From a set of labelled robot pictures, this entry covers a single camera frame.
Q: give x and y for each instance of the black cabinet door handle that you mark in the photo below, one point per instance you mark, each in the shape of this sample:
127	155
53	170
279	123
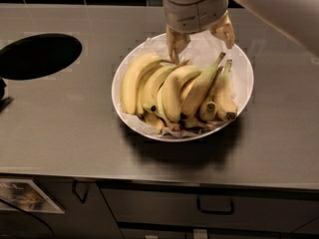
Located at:
80	190

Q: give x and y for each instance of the dark object at left edge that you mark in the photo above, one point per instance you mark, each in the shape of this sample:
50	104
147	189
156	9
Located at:
4	102

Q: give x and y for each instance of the long-stemmed yellow banana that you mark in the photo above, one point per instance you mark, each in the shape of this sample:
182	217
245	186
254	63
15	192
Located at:
199	90

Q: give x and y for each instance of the short yellow banana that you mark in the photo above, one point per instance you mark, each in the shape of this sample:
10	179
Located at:
207	109

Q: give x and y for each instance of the large middle yellow banana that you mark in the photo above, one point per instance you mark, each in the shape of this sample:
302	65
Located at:
171	88

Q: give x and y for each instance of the grey drawer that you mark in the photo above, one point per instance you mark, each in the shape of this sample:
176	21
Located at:
250	213
208	234

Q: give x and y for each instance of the white paper liner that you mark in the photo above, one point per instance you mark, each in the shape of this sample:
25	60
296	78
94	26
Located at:
202	48

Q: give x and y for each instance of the grey cabinet door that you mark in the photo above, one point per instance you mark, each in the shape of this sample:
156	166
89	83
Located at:
92	220

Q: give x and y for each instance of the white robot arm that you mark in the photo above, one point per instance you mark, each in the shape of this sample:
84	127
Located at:
297	20

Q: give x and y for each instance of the white oval bowl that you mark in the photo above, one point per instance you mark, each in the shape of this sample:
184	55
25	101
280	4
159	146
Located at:
133	55

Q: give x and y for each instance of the leftmost yellow banana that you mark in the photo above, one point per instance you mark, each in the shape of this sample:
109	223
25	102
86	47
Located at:
131	79

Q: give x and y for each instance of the rightmost yellow banana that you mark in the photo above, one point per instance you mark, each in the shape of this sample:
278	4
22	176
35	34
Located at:
226	107

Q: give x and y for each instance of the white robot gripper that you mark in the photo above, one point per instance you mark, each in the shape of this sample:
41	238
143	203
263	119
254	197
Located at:
193	16

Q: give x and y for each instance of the lower grey drawer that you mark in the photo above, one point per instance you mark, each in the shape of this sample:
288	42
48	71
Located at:
208	234

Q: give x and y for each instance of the grey drawer front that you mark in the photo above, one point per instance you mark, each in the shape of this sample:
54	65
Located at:
250	213

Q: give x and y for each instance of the round black counter hole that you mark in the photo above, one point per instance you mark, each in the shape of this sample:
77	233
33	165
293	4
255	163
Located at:
38	56

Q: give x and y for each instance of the bottom left hidden banana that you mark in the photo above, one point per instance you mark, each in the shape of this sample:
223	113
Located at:
155	122

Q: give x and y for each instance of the black drawer handle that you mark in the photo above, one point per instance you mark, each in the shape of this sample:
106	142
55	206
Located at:
214	205

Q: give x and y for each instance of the printed label on cabinet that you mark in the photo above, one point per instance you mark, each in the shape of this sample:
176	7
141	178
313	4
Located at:
27	195

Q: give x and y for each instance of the hidden banana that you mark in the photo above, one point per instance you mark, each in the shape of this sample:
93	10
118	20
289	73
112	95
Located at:
196	123
155	122

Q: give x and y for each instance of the bottom right hidden banana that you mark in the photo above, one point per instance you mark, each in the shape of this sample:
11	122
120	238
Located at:
196	123

